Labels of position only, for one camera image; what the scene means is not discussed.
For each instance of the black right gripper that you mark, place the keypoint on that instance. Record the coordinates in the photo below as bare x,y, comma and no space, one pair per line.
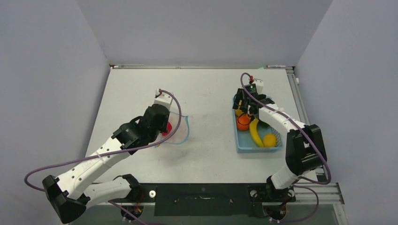
240,97

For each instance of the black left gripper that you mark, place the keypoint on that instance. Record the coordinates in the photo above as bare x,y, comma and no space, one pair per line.
164,128

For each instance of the yellow lemon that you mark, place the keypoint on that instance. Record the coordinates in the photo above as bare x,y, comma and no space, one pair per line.
238,112

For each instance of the red apple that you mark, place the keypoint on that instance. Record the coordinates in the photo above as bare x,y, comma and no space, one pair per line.
168,129

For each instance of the clear zip top bag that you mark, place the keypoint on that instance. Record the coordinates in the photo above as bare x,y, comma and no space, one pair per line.
182,133

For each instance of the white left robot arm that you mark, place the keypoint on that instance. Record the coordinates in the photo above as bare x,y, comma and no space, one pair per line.
74,191

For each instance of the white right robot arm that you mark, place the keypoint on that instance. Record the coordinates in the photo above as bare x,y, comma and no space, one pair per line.
304,146

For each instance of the orange fruit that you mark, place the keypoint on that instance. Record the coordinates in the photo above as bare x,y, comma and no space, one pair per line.
243,122

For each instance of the yellow banana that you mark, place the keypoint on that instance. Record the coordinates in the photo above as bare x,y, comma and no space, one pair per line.
254,133

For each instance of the green pepper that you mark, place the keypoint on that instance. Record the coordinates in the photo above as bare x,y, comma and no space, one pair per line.
263,124

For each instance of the light blue plastic basket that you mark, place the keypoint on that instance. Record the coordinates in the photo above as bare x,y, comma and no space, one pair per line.
245,144

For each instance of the small yellow fruit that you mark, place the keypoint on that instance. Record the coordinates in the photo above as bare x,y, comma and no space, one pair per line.
269,140

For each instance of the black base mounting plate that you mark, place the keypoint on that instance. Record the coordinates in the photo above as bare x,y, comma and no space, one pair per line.
170,206

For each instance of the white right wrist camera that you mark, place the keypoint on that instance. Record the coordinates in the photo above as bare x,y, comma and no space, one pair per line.
259,84

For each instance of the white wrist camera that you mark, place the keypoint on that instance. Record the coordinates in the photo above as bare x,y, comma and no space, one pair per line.
259,84
163,99

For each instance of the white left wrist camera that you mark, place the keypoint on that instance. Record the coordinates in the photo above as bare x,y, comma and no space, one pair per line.
163,99

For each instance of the aluminium right frame rail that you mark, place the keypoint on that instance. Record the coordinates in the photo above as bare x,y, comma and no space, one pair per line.
294,84

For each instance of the aluminium frame rail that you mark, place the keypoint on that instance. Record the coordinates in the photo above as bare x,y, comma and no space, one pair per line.
123,192
294,84

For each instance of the aluminium front frame rail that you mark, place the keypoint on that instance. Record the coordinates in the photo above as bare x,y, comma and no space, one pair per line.
123,192

